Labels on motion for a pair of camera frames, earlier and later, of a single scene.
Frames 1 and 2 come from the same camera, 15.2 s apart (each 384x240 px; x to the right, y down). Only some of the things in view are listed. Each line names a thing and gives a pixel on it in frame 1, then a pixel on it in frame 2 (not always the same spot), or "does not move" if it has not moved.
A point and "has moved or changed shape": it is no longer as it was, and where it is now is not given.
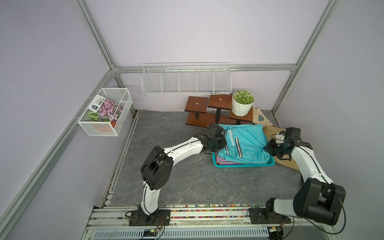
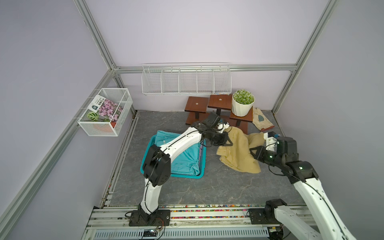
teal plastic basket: (216, 164) → (191, 163)
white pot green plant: (242, 101) does not move
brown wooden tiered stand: (216, 109) does not move
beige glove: (259, 118) does not move
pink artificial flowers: (110, 109) does not move
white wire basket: (108, 113) does not move
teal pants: (245, 144) → (188, 162)
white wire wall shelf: (186, 78) does not move
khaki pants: (271, 132) has moved or changed shape
